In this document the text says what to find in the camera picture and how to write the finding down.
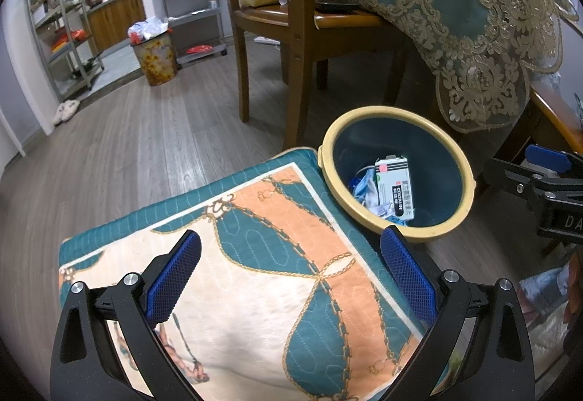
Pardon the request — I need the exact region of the white medicine box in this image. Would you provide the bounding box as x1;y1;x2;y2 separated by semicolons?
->
374;155;415;220

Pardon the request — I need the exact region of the white trash bag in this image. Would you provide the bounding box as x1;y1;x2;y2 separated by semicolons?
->
128;16;170;47

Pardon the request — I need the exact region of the printed quilted teal mat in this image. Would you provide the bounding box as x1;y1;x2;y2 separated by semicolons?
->
57;147;451;401

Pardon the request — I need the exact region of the light blue cloth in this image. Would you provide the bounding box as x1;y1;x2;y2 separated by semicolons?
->
519;267;572;315

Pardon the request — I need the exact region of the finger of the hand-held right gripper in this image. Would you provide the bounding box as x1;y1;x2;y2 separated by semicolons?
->
482;157;555;202
525;145;583;178

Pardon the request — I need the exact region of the floral trash can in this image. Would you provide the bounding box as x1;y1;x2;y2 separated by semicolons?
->
131;33;179;87

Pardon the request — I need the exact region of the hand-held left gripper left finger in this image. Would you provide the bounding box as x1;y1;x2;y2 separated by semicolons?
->
49;229;202;401

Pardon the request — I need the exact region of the blue bin with cream rim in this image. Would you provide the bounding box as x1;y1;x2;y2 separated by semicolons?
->
319;106;478;243

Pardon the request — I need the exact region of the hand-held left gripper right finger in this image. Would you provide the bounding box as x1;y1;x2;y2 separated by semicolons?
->
379;225;535;401

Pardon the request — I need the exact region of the wooden chair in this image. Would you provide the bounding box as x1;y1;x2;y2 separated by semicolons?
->
528;82;583;156
210;0;411;151

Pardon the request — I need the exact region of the metal shelf rack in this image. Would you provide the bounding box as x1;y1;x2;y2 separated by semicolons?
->
25;0;105;99

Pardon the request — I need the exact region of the wooden kitchen cabinet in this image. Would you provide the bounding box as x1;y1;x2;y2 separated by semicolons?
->
86;0;147;53

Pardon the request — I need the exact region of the blue face mask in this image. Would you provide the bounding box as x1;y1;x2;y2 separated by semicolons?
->
348;169;379;206

